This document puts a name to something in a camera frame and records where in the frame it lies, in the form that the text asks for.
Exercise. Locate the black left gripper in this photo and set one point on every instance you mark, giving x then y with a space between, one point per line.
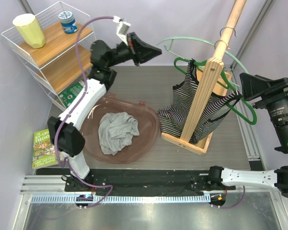
146 52

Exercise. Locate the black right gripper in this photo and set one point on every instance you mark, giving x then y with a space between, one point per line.
254 85

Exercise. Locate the mint green clothes hanger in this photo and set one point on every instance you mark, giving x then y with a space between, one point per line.
185 48

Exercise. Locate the black white striped top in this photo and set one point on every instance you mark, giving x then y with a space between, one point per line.
173 118

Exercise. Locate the grey tank top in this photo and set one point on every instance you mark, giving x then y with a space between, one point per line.
116 131

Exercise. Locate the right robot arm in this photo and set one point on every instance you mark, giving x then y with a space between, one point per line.
275 179

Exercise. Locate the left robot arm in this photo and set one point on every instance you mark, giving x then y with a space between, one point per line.
64 130

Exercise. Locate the wooden clothes rack stand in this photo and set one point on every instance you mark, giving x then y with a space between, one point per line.
212 71

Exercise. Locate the blue lidded jar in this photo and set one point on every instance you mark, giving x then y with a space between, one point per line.
68 22

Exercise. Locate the pink translucent basin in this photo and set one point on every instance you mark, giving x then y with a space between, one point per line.
148 125

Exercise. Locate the green book on shelf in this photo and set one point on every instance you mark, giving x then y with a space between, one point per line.
69 94

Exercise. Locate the yellow faceted cup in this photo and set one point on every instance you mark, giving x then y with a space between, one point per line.
30 30

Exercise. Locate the green book on table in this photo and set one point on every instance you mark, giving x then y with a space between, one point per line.
43 150

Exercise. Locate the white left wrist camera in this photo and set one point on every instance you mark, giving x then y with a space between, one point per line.
122 28

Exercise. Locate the white wire shelf unit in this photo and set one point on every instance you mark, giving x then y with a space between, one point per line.
54 66

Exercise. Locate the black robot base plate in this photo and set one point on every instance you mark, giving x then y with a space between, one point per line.
150 183

